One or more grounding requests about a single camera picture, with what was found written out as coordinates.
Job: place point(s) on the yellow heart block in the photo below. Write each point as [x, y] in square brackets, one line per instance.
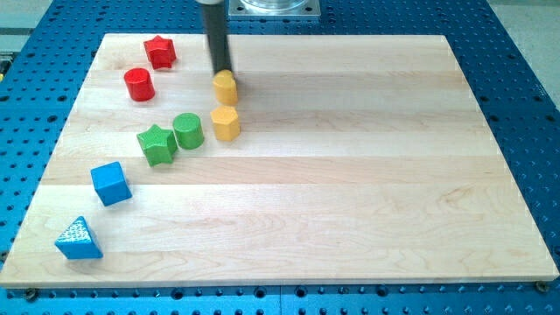
[225, 88]

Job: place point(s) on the yellow hexagon block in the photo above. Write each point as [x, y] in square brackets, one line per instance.
[226, 123]

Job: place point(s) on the wooden board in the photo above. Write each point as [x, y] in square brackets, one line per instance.
[361, 160]

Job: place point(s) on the green cylinder block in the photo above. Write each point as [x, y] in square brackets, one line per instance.
[188, 131]

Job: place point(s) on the green star block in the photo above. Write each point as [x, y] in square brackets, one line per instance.
[158, 145]

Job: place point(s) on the red star block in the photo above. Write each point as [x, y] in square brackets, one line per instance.
[160, 52]

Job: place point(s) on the black stick end effector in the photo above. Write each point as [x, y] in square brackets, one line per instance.
[215, 23]

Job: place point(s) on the red cylinder block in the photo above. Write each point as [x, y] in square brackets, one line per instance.
[139, 84]

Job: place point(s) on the blue cube block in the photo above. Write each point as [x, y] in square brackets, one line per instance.
[110, 183]

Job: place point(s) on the blue triangle block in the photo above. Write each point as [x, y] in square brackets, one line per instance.
[78, 241]

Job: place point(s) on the left board clamp screw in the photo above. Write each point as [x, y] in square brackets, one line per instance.
[30, 294]

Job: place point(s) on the board clamp screw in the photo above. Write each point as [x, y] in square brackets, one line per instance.
[30, 294]
[542, 287]

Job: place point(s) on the right board clamp screw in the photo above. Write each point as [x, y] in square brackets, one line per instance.
[542, 287]

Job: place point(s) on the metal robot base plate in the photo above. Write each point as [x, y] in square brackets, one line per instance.
[269, 9]

